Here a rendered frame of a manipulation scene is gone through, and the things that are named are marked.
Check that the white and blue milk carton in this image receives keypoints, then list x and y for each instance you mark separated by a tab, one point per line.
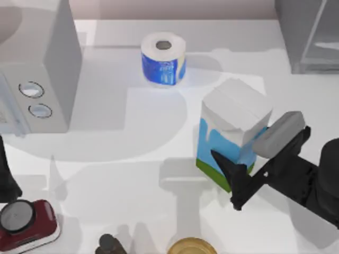
227	124

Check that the toilet paper roll blue wrapper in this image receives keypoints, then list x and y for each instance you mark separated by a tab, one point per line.
162	63

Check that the dark grey bottle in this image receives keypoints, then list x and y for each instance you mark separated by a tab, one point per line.
111	244

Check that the round microwave knob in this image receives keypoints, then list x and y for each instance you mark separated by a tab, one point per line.
40	110
31	89

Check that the dark red device round disc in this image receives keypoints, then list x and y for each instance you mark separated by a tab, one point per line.
29	227

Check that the pale microwave oven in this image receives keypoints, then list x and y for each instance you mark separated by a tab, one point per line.
39	53

